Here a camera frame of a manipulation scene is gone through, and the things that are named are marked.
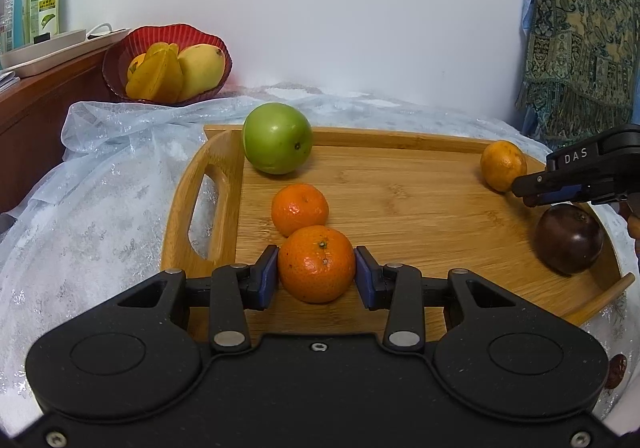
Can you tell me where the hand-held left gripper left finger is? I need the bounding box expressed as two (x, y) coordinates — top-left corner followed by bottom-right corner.
(117, 244), (281, 355)

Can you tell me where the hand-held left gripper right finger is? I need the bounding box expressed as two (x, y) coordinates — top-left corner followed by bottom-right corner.
(354, 245), (519, 351)

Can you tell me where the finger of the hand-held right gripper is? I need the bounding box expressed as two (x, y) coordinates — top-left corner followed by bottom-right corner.
(511, 168), (586, 199)
(524, 185), (591, 207)

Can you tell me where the yellowish orange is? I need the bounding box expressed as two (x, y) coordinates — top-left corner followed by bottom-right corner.
(480, 140), (528, 193)

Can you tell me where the dark purple round fruit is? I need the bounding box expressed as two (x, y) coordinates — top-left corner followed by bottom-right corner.
(533, 204), (605, 276)

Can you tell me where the orange tangerine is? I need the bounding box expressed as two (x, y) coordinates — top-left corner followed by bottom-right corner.
(277, 225), (357, 305)
(271, 183), (330, 239)

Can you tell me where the bamboo serving tray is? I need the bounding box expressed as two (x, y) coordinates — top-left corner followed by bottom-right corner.
(161, 125), (636, 345)

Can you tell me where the green apple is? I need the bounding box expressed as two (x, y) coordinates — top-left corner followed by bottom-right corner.
(242, 102), (314, 176)

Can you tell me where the red date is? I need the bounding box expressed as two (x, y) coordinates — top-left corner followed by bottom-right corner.
(604, 354), (628, 390)

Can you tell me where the person's right hand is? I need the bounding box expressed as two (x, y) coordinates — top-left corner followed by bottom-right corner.
(620, 200), (640, 249)

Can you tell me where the green patterned scarf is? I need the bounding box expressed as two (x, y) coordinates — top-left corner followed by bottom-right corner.
(515, 0), (640, 151)

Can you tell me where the yellow mango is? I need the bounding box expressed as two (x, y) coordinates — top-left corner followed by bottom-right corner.
(176, 44), (227, 102)

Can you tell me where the yellow starfruit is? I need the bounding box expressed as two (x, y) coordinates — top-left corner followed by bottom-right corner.
(125, 42), (185, 103)

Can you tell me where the small yellow fruit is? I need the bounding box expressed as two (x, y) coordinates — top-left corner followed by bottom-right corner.
(126, 54), (147, 83)

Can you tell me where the red fruit bowl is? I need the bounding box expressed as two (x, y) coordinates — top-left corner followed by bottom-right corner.
(102, 25), (233, 104)

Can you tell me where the wooden cabinet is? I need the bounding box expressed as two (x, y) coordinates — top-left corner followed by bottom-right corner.
(0, 45), (118, 216)

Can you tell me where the white plastic tray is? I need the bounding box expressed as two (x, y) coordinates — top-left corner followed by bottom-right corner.
(0, 28), (132, 77)

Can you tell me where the pale green bottle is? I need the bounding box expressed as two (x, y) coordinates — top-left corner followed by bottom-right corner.
(26, 0), (41, 44)

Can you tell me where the teal bottle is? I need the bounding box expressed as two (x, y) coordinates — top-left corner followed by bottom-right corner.
(4, 0), (26, 51)

